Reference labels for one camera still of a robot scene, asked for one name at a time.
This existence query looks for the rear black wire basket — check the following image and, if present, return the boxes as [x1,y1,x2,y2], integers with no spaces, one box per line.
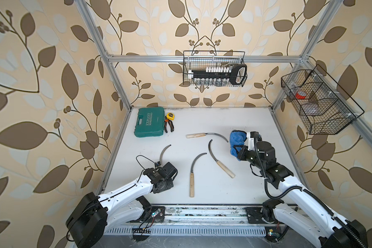
[182,50,248,87]

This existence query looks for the yellow tape measure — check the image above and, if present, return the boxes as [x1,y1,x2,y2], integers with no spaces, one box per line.
[166,113,175,121]

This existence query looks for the red handled pliers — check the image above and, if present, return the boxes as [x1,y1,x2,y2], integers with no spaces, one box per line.
[163,118,175,134]

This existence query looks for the right black wire basket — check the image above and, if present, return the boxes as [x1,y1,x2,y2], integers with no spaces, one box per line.
[281,64,365,135]

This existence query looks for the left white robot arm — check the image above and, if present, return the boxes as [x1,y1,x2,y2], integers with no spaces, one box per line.
[66,162,178,248]

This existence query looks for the blue grey microfiber rag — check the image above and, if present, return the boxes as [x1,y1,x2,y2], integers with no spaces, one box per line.
[229,130,247,160]

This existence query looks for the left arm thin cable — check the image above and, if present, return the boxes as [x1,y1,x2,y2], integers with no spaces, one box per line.
[135,154,157,174]

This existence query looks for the green plastic tool case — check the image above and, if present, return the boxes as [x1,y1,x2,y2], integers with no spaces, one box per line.
[134,107,165,138]

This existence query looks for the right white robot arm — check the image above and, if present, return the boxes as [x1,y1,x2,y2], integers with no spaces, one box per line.
[231,131,368,248]

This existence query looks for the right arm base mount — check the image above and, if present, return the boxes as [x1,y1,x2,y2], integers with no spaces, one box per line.
[244,203,281,224]

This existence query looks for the black wire basket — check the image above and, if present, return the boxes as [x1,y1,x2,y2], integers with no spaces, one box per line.
[182,50,248,87]
[281,64,365,135]

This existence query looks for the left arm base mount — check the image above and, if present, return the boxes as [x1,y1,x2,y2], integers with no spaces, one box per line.
[132,206,166,223]

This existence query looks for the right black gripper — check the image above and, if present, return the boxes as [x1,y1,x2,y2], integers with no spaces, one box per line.
[234,144,265,171]

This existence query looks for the red item in basket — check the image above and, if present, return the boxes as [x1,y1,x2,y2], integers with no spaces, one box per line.
[295,91,308,100]

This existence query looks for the sickle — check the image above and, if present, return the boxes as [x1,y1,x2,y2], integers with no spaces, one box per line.
[186,132,229,143]
[159,144,171,166]
[208,139,236,179]
[189,153,207,198]

